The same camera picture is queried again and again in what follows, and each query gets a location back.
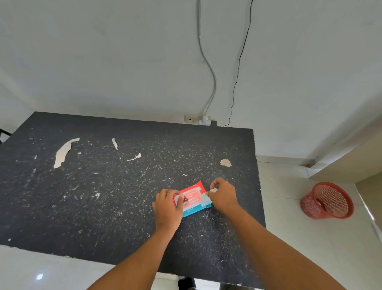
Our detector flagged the person's right hand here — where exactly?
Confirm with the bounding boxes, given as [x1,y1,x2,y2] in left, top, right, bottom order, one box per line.
[207,178,239,213]

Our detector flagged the person's left hand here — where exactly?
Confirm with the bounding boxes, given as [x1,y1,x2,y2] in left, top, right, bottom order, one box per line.
[152,189,185,232]

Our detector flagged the red and blue wipes packet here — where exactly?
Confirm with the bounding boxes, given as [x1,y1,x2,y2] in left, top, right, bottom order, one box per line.
[172,181,213,218]

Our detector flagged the person's right forearm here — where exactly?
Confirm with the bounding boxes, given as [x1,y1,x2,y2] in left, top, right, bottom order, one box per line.
[222,205,347,290]

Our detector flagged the person's left forearm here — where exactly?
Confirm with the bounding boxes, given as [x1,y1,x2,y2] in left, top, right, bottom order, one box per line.
[87,228,177,290]

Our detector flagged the black table leg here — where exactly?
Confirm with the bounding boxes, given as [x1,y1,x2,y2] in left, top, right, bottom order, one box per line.
[178,277,196,290]

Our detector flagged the red plastic mesh basket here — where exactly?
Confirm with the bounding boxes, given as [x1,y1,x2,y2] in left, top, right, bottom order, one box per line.
[300,182,354,220]

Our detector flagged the white cable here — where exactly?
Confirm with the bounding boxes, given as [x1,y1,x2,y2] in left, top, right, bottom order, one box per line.
[196,0,217,118]

